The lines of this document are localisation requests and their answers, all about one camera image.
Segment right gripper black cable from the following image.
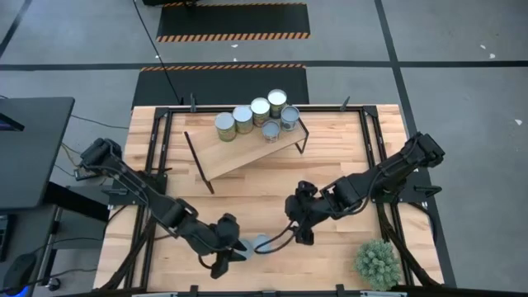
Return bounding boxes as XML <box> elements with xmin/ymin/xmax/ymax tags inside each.
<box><xmin>253</xmin><ymin>220</ymin><xmax>300</xmax><ymax>255</ymax></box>

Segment wooden shelf black metal legs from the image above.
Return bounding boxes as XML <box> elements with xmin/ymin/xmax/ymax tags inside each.
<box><xmin>182</xmin><ymin>93</ymin><xmax>310</xmax><ymax>195</ymax></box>

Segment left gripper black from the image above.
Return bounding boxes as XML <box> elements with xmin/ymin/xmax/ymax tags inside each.
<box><xmin>205</xmin><ymin>213</ymin><xmax>254</xmax><ymax>280</ymax></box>

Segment short grey-lidded tin can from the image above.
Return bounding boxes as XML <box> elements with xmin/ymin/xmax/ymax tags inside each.
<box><xmin>280</xmin><ymin>105</ymin><xmax>301</xmax><ymax>133</ymax></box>

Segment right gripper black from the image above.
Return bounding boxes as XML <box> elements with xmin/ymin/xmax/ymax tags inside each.
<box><xmin>284</xmin><ymin>180</ymin><xmax>332</xmax><ymax>245</ymax></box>

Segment black computer mouse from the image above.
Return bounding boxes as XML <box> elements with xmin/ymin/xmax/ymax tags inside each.
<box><xmin>2</xmin><ymin>252</ymin><xmax>38</xmax><ymax>290</ymax></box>

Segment short teal tin can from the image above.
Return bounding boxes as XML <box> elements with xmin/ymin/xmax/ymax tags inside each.
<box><xmin>241</xmin><ymin>238</ymin><xmax>256</xmax><ymax>261</ymax></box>

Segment black power adapter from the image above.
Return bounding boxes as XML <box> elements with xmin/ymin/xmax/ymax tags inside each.
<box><xmin>75</xmin><ymin>167</ymin><xmax>99</xmax><ymax>182</ymax></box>

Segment short green patterned tin can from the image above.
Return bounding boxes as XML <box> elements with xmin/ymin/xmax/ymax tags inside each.
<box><xmin>253</xmin><ymin>233</ymin><xmax>273</xmax><ymax>253</ymax></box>

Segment black hazard-striped floor mat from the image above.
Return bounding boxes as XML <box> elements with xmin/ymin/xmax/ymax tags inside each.
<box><xmin>155</xmin><ymin>2</ymin><xmax>311</xmax><ymax>43</ymax></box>
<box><xmin>131</xmin><ymin>64</ymin><xmax>310</xmax><ymax>109</ymax></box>

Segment thin grey floor cable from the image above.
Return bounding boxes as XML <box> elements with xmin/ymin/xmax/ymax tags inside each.
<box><xmin>69</xmin><ymin>114</ymin><xmax>130</xmax><ymax>131</ymax></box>

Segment short red tin can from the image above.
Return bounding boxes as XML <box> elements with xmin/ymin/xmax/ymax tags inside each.
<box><xmin>261</xmin><ymin>119</ymin><xmax>282</xmax><ymax>144</ymax></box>

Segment tall silver-lidded tin can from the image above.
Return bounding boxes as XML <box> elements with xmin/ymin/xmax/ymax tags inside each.
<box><xmin>214</xmin><ymin>111</ymin><xmax>238</xmax><ymax>144</ymax></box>
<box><xmin>266</xmin><ymin>88</ymin><xmax>289</xmax><ymax>120</ymax></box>
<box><xmin>232</xmin><ymin>105</ymin><xmax>255</xmax><ymax>135</ymax></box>
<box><xmin>250</xmin><ymin>97</ymin><xmax>271</xmax><ymax>128</ymax></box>

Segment yellow cable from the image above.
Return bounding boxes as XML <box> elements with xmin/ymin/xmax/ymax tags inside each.
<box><xmin>60</xmin><ymin>142</ymin><xmax>83</xmax><ymax>170</ymax></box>

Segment dark grey desk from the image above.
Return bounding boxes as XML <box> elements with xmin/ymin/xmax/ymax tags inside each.
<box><xmin>0</xmin><ymin>97</ymin><xmax>76</xmax><ymax>210</ymax></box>

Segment screen with blue glow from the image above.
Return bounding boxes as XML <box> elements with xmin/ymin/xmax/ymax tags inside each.
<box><xmin>0</xmin><ymin>113</ymin><xmax>25</xmax><ymax>132</ymax></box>

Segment small green artificial plant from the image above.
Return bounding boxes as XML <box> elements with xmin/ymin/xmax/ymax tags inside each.
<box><xmin>353</xmin><ymin>238</ymin><xmax>403</xmax><ymax>292</ymax></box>

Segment black floor cable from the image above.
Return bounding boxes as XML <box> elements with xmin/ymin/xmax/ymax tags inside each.
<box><xmin>131</xmin><ymin>0</ymin><xmax>185</xmax><ymax>105</ymax></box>

